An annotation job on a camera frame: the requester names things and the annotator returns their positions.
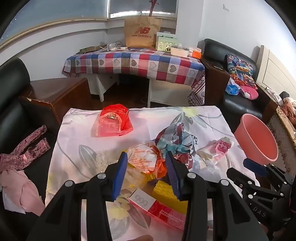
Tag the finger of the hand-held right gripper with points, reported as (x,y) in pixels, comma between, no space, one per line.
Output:
(240,179)
(254,166)

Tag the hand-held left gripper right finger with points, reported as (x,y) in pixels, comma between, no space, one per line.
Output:
(174,178)

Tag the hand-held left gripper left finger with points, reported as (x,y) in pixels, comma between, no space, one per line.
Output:
(119,178)

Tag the yellow foam net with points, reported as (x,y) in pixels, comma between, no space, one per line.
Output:
(164,194)

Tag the pink plastic basin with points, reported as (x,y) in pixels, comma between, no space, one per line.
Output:
(259,139)

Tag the orange white plastic bag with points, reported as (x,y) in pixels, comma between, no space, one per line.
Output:
(143,157)

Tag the red white box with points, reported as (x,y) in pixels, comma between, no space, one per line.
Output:
(161,210)

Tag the crumpled colourful wrapper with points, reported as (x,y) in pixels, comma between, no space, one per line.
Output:
(178,141)

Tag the pink white packet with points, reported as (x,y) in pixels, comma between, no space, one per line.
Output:
(219,148)

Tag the bed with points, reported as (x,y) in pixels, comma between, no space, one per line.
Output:
(282,134)

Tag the red plastic bag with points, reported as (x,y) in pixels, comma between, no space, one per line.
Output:
(111,122)

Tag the black armchair with cushions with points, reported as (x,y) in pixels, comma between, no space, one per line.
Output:
(242,104)

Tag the orange patterned blanket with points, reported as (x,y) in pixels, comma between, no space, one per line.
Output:
(290,107)

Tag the white patterned cloth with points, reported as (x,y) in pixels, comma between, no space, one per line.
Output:
(274,95)

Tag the pink dotted cushion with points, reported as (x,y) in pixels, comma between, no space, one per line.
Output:
(249,91)

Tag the dark cloth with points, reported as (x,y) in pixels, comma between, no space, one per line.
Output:
(284,95)

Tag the blue plastic bag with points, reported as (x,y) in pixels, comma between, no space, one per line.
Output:
(232,90)

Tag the red patterned cloth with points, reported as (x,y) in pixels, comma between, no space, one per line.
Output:
(197,92)

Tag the white table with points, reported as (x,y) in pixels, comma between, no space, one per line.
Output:
(99,83)

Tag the cream bed headboard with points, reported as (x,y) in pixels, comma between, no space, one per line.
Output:
(277,71)

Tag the colourful printed cushion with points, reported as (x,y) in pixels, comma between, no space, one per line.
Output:
(239,69)

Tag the pink velvet cloth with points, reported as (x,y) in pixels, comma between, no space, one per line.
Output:
(23,155)

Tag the pale pink garment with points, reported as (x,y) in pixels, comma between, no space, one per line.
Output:
(20,192)

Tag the checked tablecloth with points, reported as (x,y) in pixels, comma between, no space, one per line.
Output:
(138,62)

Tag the orange box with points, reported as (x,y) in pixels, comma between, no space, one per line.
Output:
(196,54)

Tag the white rectangular container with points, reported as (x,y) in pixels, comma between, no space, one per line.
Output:
(180,52)

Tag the white power strip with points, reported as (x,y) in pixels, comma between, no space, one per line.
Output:
(115,48)

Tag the dark green flat box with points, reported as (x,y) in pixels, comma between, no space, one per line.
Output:
(92,49)

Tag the green white box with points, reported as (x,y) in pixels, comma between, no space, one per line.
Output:
(165,42)

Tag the black armchair with pink clothes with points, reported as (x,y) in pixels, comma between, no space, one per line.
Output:
(13,76)

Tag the brown paper bag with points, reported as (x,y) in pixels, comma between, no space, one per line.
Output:
(143,27)

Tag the wooden coat rack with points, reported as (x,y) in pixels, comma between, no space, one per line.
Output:
(151,9)

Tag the bay window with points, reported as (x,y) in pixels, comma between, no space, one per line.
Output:
(57,14)

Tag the white wall switch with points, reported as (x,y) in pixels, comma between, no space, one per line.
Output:
(226,7)

